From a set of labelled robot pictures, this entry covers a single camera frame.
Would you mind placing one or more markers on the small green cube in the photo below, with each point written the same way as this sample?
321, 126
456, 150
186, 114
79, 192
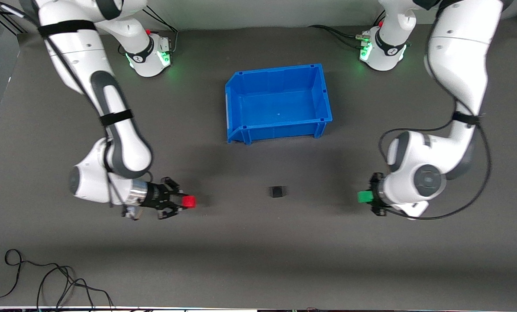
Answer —
364, 197

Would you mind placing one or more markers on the blue plastic storage bin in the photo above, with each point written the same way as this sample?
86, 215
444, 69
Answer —
280, 108

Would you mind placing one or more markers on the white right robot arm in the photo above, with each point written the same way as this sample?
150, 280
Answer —
124, 147

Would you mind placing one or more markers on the black rail strip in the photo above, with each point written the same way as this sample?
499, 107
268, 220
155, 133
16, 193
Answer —
7, 24

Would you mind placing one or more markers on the dark grey table cover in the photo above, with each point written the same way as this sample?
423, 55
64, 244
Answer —
258, 242

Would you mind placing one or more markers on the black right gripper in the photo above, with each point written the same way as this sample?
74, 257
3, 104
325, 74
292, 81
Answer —
156, 195

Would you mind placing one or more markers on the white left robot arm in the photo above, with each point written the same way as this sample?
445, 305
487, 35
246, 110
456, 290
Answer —
457, 56

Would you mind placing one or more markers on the small red cube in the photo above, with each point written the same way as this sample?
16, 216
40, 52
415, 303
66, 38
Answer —
189, 201

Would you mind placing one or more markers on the small black cube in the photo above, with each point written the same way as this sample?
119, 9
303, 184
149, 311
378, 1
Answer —
276, 191

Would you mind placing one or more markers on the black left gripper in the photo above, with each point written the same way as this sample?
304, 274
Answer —
376, 193

